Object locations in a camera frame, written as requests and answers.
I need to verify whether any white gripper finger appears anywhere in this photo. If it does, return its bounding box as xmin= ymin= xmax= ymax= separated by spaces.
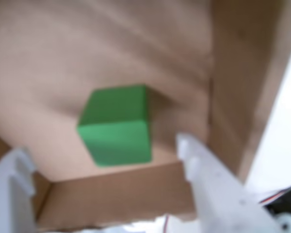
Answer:
xmin=176 ymin=132 xmax=282 ymax=233
xmin=0 ymin=147 xmax=37 ymax=233

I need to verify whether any green cube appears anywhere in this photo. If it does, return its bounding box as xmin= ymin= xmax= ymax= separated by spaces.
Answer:
xmin=77 ymin=83 xmax=153 ymax=168

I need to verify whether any brown cardboard box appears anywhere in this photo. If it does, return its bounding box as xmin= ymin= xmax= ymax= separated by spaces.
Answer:
xmin=0 ymin=0 xmax=291 ymax=230

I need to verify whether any red black gripper servo cable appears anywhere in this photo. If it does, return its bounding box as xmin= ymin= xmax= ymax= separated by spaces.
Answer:
xmin=258 ymin=181 xmax=291 ymax=207

